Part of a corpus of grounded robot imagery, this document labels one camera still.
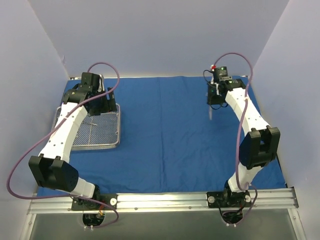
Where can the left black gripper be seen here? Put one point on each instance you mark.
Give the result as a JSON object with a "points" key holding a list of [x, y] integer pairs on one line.
{"points": [[106, 101]]}

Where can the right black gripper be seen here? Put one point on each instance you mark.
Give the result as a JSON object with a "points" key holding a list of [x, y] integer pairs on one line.
{"points": [[213, 97]]}

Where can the steel scissors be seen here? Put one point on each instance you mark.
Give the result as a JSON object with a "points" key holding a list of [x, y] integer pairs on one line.
{"points": [[210, 113]]}

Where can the wire mesh instrument tray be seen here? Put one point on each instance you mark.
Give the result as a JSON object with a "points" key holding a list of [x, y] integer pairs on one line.
{"points": [[104, 136]]}

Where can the blue surgical wrap cloth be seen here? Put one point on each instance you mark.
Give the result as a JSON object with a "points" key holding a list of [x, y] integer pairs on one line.
{"points": [[167, 141]]}

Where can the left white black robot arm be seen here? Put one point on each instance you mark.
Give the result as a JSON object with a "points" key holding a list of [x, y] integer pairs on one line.
{"points": [[51, 168]]}

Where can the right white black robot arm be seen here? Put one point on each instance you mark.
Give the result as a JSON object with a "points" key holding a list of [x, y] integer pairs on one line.
{"points": [[256, 142]]}

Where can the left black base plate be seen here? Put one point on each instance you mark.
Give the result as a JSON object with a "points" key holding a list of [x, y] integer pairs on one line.
{"points": [[111, 199]]}

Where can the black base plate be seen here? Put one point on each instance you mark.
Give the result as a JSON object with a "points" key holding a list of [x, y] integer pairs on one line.
{"points": [[111, 199], [221, 199]]}

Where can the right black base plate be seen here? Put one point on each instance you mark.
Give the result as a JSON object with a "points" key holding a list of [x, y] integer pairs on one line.
{"points": [[221, 199]]}

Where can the aluminium front rail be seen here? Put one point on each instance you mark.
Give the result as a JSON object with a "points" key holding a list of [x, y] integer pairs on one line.
{"points": [[267, 199]]}

